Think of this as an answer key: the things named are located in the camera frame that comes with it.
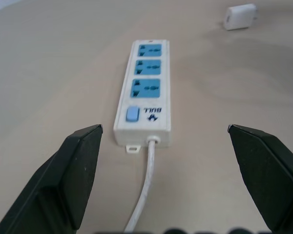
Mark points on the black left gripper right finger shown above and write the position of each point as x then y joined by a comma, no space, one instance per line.
266,175

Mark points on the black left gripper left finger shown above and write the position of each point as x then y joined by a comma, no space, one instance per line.
61,180

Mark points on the white power strip blue sockets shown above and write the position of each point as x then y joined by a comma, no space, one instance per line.
146,95

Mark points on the white charger adapter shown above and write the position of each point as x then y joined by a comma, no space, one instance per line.
239,17

